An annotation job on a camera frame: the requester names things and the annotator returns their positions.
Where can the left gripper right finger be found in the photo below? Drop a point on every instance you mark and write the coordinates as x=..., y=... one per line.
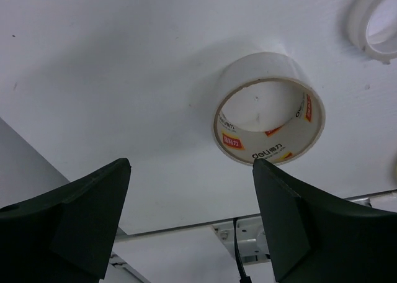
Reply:
x=314, y=236

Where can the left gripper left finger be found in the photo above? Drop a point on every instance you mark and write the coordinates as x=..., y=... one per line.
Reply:
x=67, y=234

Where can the large clear tape roll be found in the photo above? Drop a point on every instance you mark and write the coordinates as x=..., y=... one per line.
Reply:
x=265, y=108

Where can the small clear tape roll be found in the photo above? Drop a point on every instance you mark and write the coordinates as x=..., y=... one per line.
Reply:
x=371, y=28

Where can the beige masking tape roll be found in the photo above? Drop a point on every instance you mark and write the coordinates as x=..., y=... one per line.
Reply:
x=393, y=170

